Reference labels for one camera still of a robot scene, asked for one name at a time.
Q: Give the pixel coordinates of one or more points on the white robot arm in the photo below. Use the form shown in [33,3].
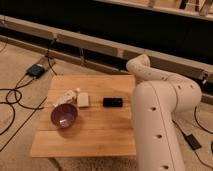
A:
[156,96]

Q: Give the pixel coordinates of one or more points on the black rectangular box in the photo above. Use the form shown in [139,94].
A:
[112,102]

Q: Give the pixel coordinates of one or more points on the white rectangular block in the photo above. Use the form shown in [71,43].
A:
[83,99]

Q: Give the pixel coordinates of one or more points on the crumpled white plastic bottle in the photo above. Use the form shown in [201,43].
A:
[69,96]

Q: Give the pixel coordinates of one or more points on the wooden table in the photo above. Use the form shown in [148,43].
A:
[98,130]

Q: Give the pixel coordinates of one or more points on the purple bowl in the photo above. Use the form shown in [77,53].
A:
[64,115]

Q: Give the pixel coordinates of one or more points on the blue power box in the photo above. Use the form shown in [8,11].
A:
[35,71]

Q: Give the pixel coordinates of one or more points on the black power adapter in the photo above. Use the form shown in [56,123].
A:
[192,142]

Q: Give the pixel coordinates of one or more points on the long metal floor rail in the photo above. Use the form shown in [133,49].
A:
[164,61]

